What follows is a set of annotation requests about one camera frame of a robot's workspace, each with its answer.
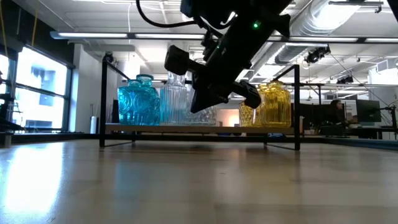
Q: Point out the tall yellow glass vase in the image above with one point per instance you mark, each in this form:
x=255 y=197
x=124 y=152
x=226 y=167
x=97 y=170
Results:
x=258 y=116

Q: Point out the white cylinder roll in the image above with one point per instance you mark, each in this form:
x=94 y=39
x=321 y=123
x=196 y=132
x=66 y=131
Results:
x=93 y=124

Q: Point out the teal embossed glass vase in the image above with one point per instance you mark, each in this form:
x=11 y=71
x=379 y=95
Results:
x=130 y=105

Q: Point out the black articulated stand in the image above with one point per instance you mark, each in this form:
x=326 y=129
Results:
x=392 y=121

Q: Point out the yellow square glass bottle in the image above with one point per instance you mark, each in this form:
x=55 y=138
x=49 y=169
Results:
x=246 y=118

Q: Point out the clear ribbed glass vase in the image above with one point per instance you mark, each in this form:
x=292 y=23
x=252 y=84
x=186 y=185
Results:
x=173 y=105

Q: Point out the slender clear cut-glass vase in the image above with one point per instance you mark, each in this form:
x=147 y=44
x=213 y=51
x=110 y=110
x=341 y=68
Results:
x=205 y=119

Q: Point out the clear flared glass vase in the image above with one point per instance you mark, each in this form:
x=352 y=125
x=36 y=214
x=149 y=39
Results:
x=176 y=79

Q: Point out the black ceiling-mounted camera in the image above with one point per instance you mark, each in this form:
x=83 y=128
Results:
x=345 y=79
x=317 y=54

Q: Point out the black aluminium table frame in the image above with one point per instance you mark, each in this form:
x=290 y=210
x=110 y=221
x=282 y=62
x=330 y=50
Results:
x=186 y=137

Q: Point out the black round spotlight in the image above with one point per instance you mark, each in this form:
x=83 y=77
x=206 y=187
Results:
x=109 y=58

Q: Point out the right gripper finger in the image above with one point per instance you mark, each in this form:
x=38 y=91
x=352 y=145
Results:
x=206 y=96
x=250 y=95

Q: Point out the orange-white carton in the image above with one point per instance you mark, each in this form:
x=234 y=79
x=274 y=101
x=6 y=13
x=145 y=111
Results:
x=303 y=124

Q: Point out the black-framed wooden shelf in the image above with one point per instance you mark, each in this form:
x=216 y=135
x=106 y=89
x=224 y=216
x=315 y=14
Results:
x=199 y=128

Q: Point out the black bar with light strips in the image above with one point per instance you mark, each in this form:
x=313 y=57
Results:
x=124 y=35

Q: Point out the black computer monitor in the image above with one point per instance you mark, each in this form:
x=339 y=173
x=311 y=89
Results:
x=367 y=110
x=314 y=113

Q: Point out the yellow ribbed glass vase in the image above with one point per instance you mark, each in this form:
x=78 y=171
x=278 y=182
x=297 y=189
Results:
x=276 y=105

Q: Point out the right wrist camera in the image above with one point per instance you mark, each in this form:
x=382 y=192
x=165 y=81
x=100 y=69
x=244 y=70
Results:
x=177 y=60

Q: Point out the large window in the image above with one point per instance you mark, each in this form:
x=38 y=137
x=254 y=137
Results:
x=40 y=93

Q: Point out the person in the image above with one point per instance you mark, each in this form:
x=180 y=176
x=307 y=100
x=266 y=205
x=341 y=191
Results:
x=337 y=113

